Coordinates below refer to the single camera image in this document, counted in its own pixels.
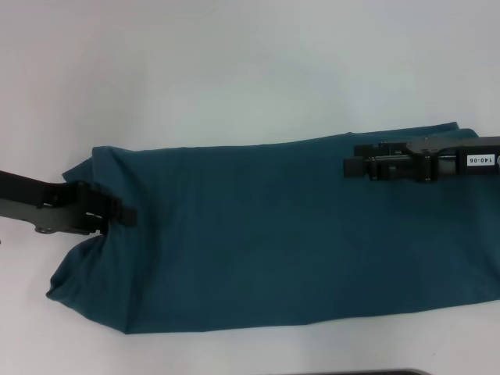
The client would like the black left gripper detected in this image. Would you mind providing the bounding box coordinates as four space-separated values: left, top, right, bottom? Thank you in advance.
0 170 138 236

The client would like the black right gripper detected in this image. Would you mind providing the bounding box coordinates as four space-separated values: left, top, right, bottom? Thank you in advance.
342 135 500 184

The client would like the teal t-shirt with FREE print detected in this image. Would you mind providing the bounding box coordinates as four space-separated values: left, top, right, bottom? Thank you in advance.
45 122 500 336

